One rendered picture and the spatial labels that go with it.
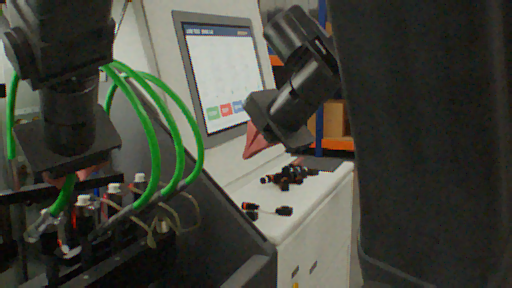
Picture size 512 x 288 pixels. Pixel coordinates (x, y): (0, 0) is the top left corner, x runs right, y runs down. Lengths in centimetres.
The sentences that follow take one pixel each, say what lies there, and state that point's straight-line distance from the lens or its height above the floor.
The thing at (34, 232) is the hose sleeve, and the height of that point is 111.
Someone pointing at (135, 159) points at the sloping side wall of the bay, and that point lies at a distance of 112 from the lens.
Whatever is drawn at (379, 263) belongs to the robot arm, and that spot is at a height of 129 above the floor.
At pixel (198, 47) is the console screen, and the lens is 130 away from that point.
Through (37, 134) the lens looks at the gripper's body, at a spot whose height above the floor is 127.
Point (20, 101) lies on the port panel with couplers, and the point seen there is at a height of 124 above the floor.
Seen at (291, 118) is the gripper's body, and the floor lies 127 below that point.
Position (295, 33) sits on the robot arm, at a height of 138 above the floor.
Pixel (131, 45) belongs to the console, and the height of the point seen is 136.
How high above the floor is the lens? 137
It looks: 11 degrees down
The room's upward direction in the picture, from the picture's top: straight up
